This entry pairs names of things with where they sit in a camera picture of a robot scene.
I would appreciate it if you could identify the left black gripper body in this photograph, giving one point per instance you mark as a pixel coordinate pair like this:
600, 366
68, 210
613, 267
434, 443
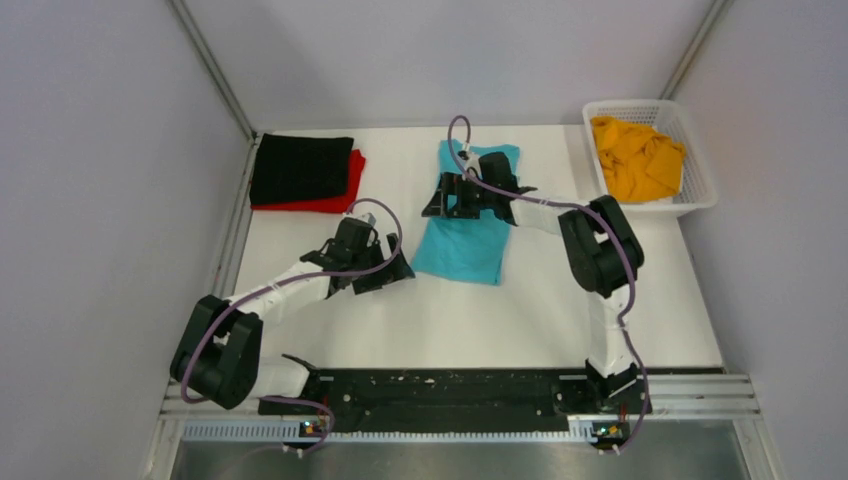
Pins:
373, 255

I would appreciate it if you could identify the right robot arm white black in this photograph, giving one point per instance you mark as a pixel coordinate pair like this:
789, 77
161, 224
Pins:
602, 250

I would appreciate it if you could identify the folded black t shirt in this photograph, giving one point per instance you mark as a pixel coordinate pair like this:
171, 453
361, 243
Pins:
291, 169

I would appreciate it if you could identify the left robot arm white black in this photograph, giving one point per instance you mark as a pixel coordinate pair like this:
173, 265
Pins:
219, 358

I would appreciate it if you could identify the white plastic basket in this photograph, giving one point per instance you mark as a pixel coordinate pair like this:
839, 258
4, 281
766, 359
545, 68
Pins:
697, 186

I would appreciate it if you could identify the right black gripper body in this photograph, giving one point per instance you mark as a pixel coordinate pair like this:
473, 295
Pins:
471, 196

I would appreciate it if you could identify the left aluminium side rail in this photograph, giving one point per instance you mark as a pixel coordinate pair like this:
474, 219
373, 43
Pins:
226, 263

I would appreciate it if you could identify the orange t shirt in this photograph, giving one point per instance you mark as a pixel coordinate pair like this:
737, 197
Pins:
639, 164

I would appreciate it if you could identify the aluminium front rail frame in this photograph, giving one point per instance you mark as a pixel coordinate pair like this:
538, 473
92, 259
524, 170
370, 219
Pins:
705, 426

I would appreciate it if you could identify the turquoise t shirt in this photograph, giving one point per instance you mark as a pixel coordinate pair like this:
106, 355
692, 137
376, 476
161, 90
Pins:
464, 250

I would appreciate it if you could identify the folded red t shirt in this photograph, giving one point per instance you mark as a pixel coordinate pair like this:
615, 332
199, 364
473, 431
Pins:
329, 205

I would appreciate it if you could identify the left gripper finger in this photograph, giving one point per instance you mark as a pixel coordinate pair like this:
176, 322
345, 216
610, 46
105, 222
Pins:
365, 285
399, 269

